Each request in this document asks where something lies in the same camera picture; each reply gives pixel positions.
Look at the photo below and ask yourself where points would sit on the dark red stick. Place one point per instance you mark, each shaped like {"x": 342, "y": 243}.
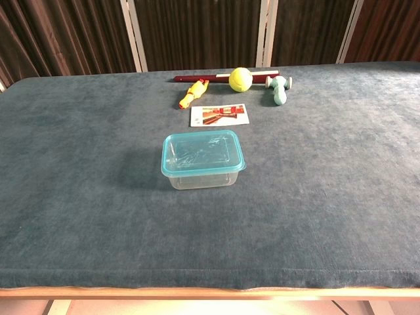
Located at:
{"x": 197, "y": 78}

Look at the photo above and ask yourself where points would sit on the clear plastic container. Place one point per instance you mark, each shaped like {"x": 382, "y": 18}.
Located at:
{"x": 203, "y": 182}

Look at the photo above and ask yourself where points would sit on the blue velvet tablecloth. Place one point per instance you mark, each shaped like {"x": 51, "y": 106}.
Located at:
{"x": 98, "y": 197}

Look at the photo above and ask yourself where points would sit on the printed photo card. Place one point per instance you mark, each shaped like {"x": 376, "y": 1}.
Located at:
{"x": 218, "y": 115}

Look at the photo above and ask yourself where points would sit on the brown pleated curtain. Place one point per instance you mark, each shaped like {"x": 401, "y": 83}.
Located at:
{"x": 308, "y": 31}
{"x": 200, "y": 33}
{"x": 65, "y": 36}
{"x": 390, "y": 29}

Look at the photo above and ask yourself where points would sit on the white frame post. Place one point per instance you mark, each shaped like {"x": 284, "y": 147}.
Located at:
{"x": 349, "y": 33}
{"x": 265, "y": 33}
{"x": 2, "y": 87}
{"x": 134, "y": 36}

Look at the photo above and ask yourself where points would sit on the yellow rubber chicken toy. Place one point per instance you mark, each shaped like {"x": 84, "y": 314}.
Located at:
{"x": 193, "y": 93}

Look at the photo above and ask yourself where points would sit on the yellow tennis ball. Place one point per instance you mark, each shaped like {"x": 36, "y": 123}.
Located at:
{"x": 240, "y": 79}

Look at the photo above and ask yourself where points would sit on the wooden table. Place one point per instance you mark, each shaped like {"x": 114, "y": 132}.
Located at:
{"x": 197, "y": 293}

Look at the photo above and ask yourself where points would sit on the teal toy hammer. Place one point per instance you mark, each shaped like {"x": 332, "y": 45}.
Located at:
{"x": 279, "y": 90}

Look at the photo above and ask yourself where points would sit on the clear container teal lid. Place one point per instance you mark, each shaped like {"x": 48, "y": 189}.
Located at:
{"x": 200, "y": 154}

